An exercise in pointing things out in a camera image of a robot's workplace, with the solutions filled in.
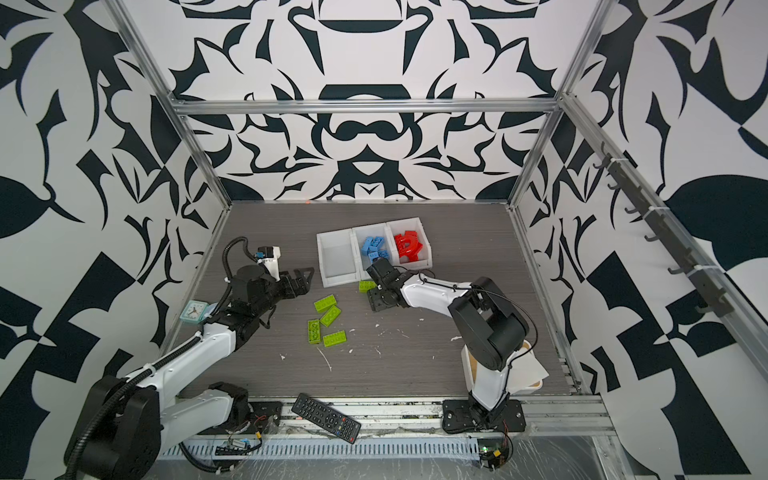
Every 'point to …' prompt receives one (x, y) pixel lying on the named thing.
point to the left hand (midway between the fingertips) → (300, 265)
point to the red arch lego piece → (408, 245)
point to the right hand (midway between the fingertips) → (382, 295)
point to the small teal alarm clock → (194, 311)
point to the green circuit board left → (230, 451)
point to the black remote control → (325, 418)
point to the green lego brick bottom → (334, 339)
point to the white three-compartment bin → (342, 260)
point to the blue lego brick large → (371, 244)
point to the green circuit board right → (492, 451)
